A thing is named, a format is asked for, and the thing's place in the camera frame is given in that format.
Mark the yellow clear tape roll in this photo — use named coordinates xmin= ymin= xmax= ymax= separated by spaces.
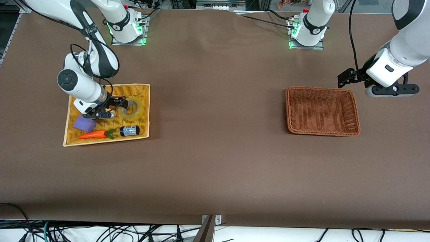
xmin=120 ymin=98 xmax=145 ymax=121

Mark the yellow wicker basket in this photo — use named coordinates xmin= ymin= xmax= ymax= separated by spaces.
xmin=62 ymin=83 xmax=151 ymax=147

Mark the black blue small jar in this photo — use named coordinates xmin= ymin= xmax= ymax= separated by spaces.
xmin=120 ymin=125 xmax=140 ymax=137

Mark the purple foam block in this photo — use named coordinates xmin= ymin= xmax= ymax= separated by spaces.
xmin=73 ymin=116 xmax=97 ymax=132

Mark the orange toy carrot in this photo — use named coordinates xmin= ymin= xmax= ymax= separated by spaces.
xmin=78 ymin=128 xmax=116 ymax=140

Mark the brown wicker basket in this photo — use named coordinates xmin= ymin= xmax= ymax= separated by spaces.
xmin=286 ymin=86 xmax=361 ymax=137

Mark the orange background object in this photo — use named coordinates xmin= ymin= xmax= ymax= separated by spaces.
xmin=277 ymin=0 xmax=304 ymax=9

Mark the grey background box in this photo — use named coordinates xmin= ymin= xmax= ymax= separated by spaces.
xmin=196 ymin=0 xmax=246 ymax=10

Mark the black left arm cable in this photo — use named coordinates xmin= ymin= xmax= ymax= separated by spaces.
xmin=349 ymin=0 xmax=362 ymax=74

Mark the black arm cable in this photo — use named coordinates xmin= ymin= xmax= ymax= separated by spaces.
xmin=349 ymin=0 xmax=362 ymax=74
xmin=13 ymin=0 xmax=115 ymax=98

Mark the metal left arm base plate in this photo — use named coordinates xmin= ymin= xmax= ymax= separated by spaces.
xmin=289 ymin=18 xmax=325 ymax=50

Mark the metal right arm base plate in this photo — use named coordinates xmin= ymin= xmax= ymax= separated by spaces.
xmin=112 ymin=15 xmax=148 ymax=46

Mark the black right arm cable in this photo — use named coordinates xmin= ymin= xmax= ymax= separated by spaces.
xmin=13 ymin=0 xmax=115 ymax=98

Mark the short black table cable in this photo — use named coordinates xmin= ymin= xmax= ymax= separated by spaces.
xmin=267 ymin=9 xmax=294 ymax=21

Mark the long black table cable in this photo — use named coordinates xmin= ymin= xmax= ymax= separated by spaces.
xmin=232 ymin=12 xmax=292 ymax=28

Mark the thick black looped cable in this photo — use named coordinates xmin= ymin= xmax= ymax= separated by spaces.
xmin=0 ymin=202 xmax=34 ymax=242

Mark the dark metal post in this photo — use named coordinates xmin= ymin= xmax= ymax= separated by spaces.
xmin=192 ymin=215 xmax=216 ymax=242

